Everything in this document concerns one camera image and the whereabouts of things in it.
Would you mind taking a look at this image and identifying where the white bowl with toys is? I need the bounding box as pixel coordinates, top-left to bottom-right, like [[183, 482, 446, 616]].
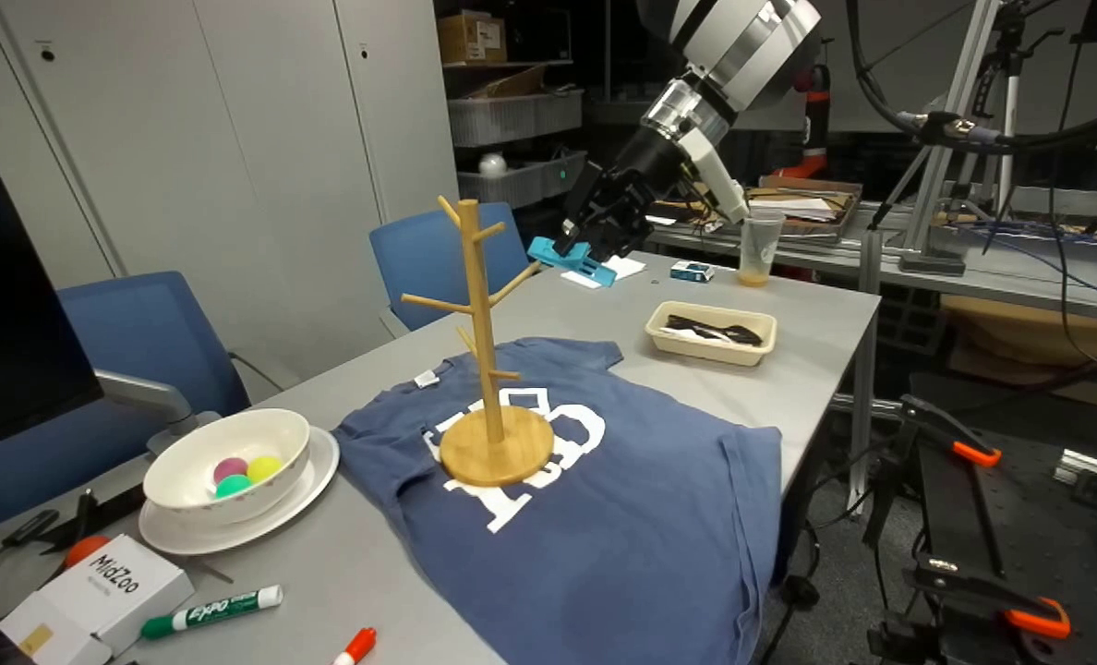
[[145, 407, 315, 513]]

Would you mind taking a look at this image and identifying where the beige cutlery tray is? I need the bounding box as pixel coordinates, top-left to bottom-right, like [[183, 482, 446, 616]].
[[647, 299, 778, 367]]

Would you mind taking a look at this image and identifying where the blue t-shirt with print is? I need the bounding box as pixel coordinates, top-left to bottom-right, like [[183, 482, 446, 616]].
[[334, 334, 782, 665]]

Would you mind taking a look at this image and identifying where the black computer monitor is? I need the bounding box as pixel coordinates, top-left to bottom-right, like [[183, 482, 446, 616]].
[[0, 84, 105, 461]]

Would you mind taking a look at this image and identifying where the blue plastic clothes peg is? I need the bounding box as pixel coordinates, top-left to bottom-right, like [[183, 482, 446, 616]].
[[528, 236, 615, 286]]

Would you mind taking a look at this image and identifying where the green marker pen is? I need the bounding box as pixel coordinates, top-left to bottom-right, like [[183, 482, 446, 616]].
[[135, 582, 285, 644]]

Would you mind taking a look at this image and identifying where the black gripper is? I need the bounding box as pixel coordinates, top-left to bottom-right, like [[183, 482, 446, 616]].
[[558, 125, 683, 262]]

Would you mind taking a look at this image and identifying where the red marker pen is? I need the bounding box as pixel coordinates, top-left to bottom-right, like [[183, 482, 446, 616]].
[[331, 629, 375, 665]]

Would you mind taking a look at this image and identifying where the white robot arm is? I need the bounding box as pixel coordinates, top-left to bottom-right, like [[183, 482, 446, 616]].
[[553, 0, 819, 258]]

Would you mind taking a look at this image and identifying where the small white cardboard box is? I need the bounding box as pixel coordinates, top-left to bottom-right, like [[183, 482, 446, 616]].
[[0, 536, 190, 665]]

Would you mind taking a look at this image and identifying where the blue office chair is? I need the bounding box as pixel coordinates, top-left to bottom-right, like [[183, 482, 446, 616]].
[[0, 270, 246, 519], [370, 204, 528, 330]]

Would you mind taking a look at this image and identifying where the clear plastic cup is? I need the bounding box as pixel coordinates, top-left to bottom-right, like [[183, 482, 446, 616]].
[[739, 215, 782, 286]]

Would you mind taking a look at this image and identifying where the wooden mug tree stand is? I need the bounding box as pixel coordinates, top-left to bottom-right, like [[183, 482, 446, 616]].
[[406, 194, 553, 487]]

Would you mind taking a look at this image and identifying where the orange black clamp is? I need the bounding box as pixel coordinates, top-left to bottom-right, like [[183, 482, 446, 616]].
[[913, 557, 1075, 644]]

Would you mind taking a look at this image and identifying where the white plate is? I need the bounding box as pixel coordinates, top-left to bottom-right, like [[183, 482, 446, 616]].
[[135, 429, 339, 557]]

